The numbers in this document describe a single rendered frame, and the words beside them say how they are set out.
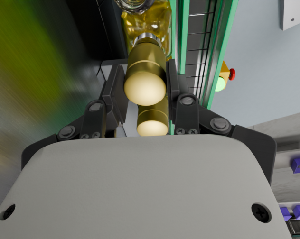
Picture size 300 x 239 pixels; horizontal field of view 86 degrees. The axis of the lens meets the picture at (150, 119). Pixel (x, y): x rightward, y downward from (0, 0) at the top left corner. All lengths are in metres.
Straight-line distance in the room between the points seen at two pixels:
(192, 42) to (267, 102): 0.78
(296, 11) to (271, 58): 0.19
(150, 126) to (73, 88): 0.15
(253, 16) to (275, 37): 0.14
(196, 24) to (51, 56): 0.29
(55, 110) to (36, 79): 0.04
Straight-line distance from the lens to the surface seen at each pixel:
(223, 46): 0.35
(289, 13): 0.83
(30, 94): 0.21
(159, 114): 0.16
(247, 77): 0.95
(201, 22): 0.41
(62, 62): 0.26
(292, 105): 1.24
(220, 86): 0.56
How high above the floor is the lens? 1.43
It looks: 41 degrees down
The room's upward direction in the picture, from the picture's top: 178 degrees counter-clockwise
